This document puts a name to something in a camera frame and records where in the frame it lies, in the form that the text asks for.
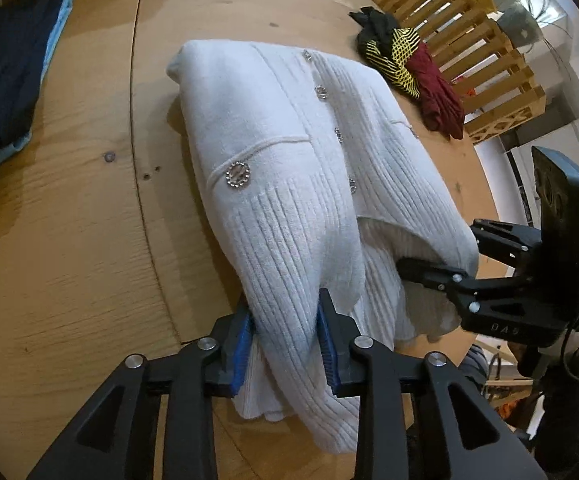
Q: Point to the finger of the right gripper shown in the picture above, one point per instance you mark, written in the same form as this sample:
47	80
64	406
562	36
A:
457	285
508	243

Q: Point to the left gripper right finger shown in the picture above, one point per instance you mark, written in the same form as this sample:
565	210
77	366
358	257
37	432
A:
346	369

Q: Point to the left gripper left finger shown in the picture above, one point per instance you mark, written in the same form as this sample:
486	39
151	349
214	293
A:
227	370

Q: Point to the white knit cardigan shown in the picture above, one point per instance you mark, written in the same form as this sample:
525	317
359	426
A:
312	178

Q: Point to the dark red garment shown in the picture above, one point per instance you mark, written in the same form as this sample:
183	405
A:
441	107

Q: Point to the wooden slatted fence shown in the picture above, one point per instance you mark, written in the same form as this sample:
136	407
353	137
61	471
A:
497	86

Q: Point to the black yellow patterned garment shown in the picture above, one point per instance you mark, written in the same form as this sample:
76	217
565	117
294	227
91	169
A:
387	47

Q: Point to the folded navy blue garment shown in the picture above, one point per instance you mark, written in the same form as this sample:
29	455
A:
29	34

